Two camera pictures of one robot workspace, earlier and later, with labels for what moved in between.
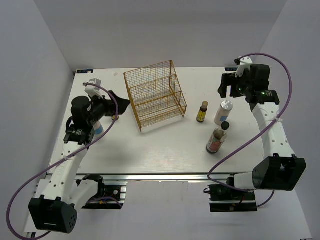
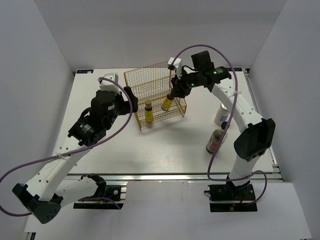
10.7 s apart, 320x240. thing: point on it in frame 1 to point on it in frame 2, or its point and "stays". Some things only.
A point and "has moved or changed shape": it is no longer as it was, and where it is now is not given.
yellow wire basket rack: x=156 y=94 stays
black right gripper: x=229 y=79 to x=179 y=89
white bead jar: x=222 y=114 stays
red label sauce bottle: x=218 y=137 stays
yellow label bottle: x=201 y=116 to x=166 y=103
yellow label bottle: x=113 y=117 has moved or changed shape
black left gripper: x=109 y=104 to x=126 y=108
